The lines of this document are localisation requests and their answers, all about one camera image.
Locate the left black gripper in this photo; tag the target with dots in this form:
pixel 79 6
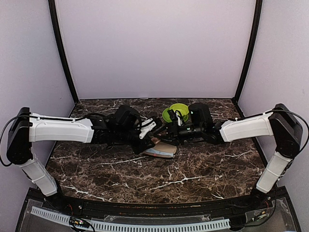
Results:
pixel 144 146

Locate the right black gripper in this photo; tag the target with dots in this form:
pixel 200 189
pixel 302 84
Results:
pixel 171 130

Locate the light blue cleaning cloth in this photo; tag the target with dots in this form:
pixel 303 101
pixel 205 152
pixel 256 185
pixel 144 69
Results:
pixel 156 153

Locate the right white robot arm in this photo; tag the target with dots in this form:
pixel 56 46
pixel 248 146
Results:
pixel 278 122

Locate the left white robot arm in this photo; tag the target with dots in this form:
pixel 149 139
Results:
pixel 124 127

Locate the green plate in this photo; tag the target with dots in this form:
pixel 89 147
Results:
pixel 166 115

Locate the green bowl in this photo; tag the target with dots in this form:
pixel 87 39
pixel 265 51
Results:
pixel 182 108

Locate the small circuit board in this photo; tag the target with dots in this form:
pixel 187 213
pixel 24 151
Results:
pixel 78 223

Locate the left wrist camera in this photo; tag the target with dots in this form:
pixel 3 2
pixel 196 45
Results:
pixel 149 125

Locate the white slotted cable duct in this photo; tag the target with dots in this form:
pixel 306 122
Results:
pixel 123 224

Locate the black table front rail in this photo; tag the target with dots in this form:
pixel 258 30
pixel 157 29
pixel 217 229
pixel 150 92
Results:
pixel 234 207

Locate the right black frame post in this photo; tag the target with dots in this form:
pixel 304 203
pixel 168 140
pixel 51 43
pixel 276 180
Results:
pixel 250 49

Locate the black frame post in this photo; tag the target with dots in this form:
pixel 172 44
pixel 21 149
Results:
pixel 250 49
pixel 61 50

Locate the left black frame post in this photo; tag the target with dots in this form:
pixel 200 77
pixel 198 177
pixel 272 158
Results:
pixel 61 50

